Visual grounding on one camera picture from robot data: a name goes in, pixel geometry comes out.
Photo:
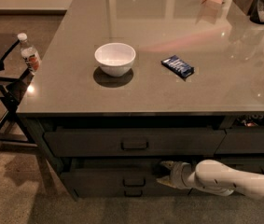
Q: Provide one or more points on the dark counter cabinet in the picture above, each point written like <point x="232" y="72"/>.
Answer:
<point x="71" y="91"/>

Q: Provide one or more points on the dark folding chair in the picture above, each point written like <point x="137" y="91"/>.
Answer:
<point x="12" y="91"/>

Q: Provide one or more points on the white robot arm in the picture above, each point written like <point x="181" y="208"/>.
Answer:
<point x="213" y="177"/>

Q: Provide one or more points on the clear plastic water bottle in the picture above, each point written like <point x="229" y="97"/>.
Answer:
<point x="29" y="53"/>

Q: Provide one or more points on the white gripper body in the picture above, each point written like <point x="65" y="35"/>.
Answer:
<point x="177" y="174"/>

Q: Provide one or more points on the white ceramic bowl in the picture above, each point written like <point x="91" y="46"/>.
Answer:
<point x="115" y="59"/>

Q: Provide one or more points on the blue snack bar wrapper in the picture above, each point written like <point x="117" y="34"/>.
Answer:
<point x="178" y="66"/>

